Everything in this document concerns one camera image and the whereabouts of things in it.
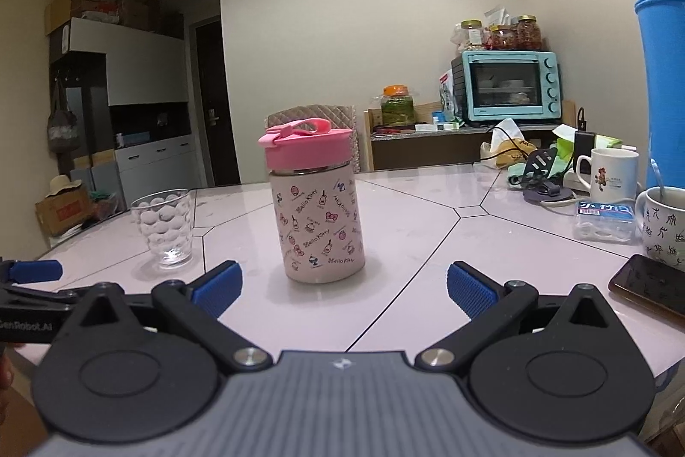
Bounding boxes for black phone stand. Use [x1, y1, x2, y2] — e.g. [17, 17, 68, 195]
[521, 147, 561, 197]

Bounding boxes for glass jar with gold lid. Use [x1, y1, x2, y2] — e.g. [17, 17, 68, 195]
[458, 19, 486, 52]

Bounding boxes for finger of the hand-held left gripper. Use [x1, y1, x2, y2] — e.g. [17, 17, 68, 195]
[0, 282, 86, 312]
[0, 259, 63, 284]

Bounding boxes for quilted beige chair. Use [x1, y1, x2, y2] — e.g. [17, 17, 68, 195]
[265, 103, 357, 174]

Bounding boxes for wooden side shelf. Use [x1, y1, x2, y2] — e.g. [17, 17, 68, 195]
[363, 100, 578, 172]

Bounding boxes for mint green cloth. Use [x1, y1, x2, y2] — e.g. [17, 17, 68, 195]
[505, 157, 564, 188]

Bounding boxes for white mug with black figures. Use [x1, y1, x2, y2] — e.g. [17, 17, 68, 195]
[634, 186, 685, 274]

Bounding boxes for green tissue pack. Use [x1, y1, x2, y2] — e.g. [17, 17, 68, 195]
[553, 124, 639, 179]

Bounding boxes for yellow bag with white tissue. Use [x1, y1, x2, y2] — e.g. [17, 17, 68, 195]
[480, 118, 539, 169]

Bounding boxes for black smartphone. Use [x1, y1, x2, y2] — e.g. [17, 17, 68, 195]
[608, 254, 685, 320]

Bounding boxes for cardboard boxes on cabinet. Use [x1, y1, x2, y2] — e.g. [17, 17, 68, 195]
[44, 0, 186, 38]

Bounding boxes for clear box with blue label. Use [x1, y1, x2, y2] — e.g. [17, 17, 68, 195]
[575, 200, 639, 244]

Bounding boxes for straw hat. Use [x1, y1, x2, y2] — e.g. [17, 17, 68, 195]
[45, 173, 87, 197]

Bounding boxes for white and black cabinet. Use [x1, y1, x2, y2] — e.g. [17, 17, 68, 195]
[48, 16, 197, 207]

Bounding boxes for tall blue thermos bottle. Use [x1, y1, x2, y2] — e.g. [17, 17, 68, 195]
[634, 0, 685, 191]

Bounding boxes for white mug with bear print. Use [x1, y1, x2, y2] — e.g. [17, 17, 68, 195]
[576, 147, 641, 206]

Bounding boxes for cardboard box with red print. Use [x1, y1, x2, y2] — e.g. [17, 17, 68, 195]
[35, 184, 98, 238]

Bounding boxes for metal spoon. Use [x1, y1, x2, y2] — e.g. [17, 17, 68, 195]
[649, 158, 670, 201]

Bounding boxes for dark brown door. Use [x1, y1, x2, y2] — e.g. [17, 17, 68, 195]
[194, 18, 242, 188]

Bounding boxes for black cable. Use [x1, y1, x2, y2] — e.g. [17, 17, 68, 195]
[488, 126, 536, 164]

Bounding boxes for green jar with orange lid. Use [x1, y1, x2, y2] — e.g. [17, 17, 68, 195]
[380, 84, 417, 126]

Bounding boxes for clear dimpled glass cup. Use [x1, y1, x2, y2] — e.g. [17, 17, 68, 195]
[131, 188, 194, 272]

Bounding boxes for printed white steel bottle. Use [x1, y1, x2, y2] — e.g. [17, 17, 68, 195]
[269, 162, 367, 284]

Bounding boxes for red and white snack bag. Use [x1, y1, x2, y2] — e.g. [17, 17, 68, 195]
[438, 68, 462, 124]

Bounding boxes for grey hanging bag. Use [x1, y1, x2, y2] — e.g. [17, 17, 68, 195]
[46, 79, 83, 156]

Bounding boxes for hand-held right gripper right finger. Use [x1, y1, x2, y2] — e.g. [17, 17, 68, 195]
[413, 261, 622, 375]

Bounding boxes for teal toaster oven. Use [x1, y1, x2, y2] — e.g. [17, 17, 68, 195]
[450, 50, 563, 126]

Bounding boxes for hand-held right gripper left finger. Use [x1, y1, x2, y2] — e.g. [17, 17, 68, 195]
[67, 260, 274, 375]

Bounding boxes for black power bank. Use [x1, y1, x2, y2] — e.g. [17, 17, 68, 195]
[575, 130, 596, 175]

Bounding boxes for small jar of red food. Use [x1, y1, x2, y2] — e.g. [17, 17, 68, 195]
[489, 24, 518, 51]

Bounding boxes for tall jar of red food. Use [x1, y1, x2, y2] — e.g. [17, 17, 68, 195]
[516, 15, 543, 51]

